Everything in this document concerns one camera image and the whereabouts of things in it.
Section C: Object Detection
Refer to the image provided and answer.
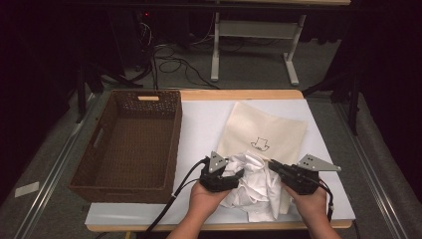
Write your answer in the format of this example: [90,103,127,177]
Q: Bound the black computer tower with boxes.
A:
[108,9,157,69]

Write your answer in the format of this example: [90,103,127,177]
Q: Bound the person's right hand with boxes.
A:
[283,183,329,224]

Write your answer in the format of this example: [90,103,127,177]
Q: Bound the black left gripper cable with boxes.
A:
[144,157,211,236]

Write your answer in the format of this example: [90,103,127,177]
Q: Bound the white table mat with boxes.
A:
[84,99,356,227]

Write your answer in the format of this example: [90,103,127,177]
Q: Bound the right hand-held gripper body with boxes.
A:
[282,153,342,195]

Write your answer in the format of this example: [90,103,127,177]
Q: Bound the metal floor rail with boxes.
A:
[332,102,410,239]
[13,94,99,239]

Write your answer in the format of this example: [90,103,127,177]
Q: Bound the person's left hand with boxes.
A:
[188,180,231,224]

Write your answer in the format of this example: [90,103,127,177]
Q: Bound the white shirt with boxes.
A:
[220,150,295,223]

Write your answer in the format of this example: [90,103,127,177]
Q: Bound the cream cloth laundry bag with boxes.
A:
[216,101,309,216]

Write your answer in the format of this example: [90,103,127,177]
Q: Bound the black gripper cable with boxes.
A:
[144,157,211,236]
[315,178,334,223]

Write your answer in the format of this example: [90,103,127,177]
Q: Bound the black floor cable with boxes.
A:
[151,43,221,91]

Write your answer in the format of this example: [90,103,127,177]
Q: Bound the white tape strip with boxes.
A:
[14,180,41,199]

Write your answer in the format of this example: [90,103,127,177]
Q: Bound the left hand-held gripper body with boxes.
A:
[199,151,238,193]

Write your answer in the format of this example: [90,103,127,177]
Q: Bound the brown woven basket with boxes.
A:
[68,89,183,204]

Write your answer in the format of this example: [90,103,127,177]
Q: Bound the white metal desk frame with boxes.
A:
[210,0,352,87]

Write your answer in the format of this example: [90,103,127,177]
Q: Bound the black stand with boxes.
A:
[302,66,363,136]
[75,62,144,124]

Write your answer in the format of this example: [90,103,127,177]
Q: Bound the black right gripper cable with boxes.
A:
[315,178,334,223]

